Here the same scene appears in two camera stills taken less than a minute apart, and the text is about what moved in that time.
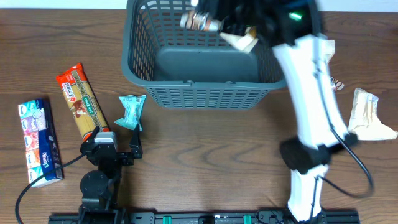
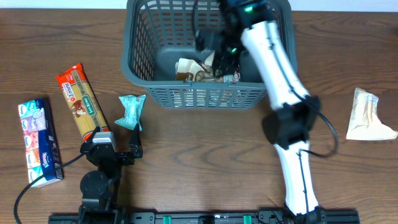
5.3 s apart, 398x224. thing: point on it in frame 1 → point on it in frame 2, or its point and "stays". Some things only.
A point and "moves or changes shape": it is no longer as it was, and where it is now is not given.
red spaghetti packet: x=88 y=112 stays
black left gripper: x=128 y=158 stays
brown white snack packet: x=199 y=20 → x=232 y=78
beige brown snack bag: x=364 y=121 stays
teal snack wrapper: x=133 y=106 stays
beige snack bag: x=245 y=43 moves or changes shape
